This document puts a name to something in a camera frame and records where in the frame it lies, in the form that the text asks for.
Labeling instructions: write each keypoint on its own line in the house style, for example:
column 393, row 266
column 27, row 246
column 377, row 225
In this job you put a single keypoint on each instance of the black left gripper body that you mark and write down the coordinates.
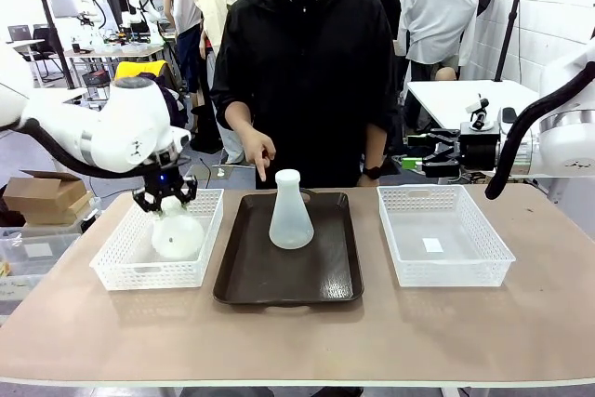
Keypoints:
column 165, row 179

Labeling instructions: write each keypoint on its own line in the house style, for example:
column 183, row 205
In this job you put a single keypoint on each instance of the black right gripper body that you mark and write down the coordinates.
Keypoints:
column 481, row 153

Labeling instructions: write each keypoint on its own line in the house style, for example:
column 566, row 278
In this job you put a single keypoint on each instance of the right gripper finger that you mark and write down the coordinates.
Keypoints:
column 441, row 164
column 441, row 140

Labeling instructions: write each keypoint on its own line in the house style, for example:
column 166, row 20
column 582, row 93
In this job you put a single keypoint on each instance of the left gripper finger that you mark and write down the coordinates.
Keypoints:
column 148, row 201
column 190, row 190

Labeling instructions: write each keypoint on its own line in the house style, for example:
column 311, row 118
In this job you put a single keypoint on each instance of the translucent round-bottom flask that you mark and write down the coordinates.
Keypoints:
column 179, row 236

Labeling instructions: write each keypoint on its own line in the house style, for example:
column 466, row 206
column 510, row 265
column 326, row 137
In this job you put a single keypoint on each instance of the translucent conical flask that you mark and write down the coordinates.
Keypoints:
column 290, row 220

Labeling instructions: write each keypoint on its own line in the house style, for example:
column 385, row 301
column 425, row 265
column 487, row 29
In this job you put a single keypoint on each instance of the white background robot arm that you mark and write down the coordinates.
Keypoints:
column 93, row 6

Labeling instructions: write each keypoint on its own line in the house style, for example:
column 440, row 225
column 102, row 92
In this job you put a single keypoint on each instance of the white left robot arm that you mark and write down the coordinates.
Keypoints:
column 121, row 127

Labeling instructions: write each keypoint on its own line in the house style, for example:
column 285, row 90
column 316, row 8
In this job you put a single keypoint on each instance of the person's left forearm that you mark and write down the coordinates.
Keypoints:
column 375, row 146

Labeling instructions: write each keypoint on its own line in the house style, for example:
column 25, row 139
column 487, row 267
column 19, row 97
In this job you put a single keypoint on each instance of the person's right forearm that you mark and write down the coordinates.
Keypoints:
column 241, row 118

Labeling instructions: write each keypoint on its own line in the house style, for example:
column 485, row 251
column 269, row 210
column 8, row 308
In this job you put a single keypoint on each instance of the person's left hand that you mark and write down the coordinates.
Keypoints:
column 368, row 182

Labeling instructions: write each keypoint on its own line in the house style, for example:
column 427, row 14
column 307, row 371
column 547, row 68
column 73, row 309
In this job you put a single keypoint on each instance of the person's right hand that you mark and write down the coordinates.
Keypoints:
column 258, row 148

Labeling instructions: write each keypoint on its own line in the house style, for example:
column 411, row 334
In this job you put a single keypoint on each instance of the white background table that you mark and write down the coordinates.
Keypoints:
column 79, row 96
column 441, row 95

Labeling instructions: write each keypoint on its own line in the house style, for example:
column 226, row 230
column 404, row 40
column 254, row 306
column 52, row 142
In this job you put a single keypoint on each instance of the beige mannequin head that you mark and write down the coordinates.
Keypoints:
column 446, row 74

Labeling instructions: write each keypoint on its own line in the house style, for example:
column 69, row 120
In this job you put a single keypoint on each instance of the black wrist watch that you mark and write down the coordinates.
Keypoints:
column 373, row 172

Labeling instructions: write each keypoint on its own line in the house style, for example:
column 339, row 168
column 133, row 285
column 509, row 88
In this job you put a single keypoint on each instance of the dark purple garment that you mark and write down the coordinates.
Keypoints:
column 179, row 109

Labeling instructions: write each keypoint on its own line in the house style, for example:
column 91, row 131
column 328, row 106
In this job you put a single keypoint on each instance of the white perforated plastic basket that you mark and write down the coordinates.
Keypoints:
column 465, row 271
column 130, row 271

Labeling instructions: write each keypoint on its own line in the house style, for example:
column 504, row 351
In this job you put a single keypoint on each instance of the white paper label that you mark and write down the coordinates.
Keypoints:
column 432, row 245

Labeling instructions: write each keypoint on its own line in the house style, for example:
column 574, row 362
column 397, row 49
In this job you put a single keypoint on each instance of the brown cardboard box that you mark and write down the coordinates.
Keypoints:
column 46, row 192

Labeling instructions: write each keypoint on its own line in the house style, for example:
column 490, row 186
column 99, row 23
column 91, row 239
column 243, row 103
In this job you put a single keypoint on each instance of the yellow garment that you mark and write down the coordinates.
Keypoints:
column 139, row 69

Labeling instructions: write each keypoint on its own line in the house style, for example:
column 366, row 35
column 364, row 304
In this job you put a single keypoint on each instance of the clear plastic storage bin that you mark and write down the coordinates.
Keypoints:
column 37, row 248

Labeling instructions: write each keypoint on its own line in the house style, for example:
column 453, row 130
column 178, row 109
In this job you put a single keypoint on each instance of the red and black case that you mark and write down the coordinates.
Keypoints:
column 97, row 77

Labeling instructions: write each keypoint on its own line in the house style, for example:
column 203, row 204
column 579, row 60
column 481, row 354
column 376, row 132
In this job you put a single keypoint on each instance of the mannequin with white shirt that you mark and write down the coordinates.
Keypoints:
column 437, row 11

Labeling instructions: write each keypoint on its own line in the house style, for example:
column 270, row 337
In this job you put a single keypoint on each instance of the dark brown plastic tray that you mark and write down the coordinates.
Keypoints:
column 288, row 276

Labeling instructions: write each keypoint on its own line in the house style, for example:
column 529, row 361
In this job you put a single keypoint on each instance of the cluttered background work table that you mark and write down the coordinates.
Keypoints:
column 135, row 49

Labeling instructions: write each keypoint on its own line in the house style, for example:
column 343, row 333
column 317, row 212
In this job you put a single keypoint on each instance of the black tripod stand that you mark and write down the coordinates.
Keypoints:
column 58, row 46
column 510, row 20

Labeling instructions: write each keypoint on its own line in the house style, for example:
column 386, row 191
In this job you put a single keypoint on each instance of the person in black jacket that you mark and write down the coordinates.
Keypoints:
column 307, row 67

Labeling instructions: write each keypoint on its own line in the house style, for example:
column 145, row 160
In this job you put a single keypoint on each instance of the black office chair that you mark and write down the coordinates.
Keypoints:
column 44, row 48

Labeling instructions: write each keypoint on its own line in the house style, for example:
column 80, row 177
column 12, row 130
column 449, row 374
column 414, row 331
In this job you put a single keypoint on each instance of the mannequin with white tank top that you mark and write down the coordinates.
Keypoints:
column 186, row 2

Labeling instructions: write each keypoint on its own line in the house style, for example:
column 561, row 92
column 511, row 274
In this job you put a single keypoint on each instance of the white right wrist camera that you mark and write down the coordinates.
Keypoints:
column 479, row 118

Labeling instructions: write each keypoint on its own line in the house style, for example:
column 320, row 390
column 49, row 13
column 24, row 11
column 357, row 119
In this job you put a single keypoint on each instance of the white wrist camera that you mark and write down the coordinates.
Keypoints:
column 181, row 137
column 479, row 118

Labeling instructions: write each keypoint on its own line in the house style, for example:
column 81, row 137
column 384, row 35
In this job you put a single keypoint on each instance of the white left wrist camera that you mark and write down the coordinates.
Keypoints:
column 181, row 137

